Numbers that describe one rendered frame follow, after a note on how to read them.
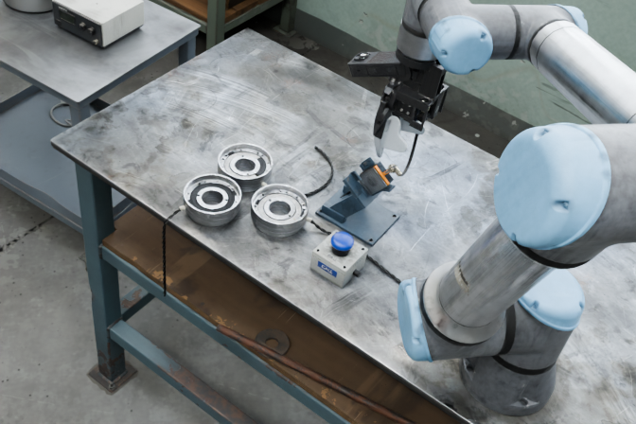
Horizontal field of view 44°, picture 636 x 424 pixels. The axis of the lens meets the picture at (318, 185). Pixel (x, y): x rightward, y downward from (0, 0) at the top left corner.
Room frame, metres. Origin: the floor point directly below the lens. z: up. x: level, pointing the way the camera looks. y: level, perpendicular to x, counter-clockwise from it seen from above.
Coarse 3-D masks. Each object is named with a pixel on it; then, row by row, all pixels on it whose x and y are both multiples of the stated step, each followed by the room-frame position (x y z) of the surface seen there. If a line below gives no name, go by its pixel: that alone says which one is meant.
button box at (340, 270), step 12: (324, 240) 0.96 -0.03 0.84; (312, 252) 0.93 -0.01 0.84; (324, 252) 0.93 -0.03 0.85; (336, 252) 0.93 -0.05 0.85; (348, 252) 0.94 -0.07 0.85; (360, 252) 0.94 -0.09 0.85; (312, 264) 0.93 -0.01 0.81; (324, 264) 0.92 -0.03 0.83; (336, 264) 0.91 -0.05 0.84; (348, 264) 0.91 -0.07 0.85; (360, 264) 0.94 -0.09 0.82; (324, 276) 0.91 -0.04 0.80; (336, 276) 0.90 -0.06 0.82; (348, 276) 0.91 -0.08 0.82
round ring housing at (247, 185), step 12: (240, 144) 1.18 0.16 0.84; (252, 144) 1.19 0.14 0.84; (228, 156) 1.16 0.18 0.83; (240, 156) 1.16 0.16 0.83; (264, 156) 1.17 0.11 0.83; (240, 168) 1.15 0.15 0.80; (252, 168) 1.15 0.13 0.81; (240, 180) 1.08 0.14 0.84; (252, 180) 1.09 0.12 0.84; (264, 180) 1.11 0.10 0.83
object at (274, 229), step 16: (256, 192) 1.05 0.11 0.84; (272, 192) 1.07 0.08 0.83; (288, 192) 1.08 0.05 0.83; (256, 208) 1.02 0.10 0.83; (272, 208) 1.05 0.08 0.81; (288, 208) 1.05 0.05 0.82; (304, 208) 1.04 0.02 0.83; (256, 224) 1.00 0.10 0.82; (272, 224) 0.98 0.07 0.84; (288, 224) 0.99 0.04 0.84; (304, 224) 1.02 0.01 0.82
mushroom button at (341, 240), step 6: (336, 234) 0.95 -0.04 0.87; (342, 234) 0.95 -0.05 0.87; (348, 234) 0.96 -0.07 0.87; (330, 240) 0.94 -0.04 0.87; (336, 240) 0.93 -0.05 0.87; (342, 240) 0.94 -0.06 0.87; (348, 240) 0.94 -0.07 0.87; (336, 246) 0.93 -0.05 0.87; (342, 246) 0.92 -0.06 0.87; (348, 246) 0.93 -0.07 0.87
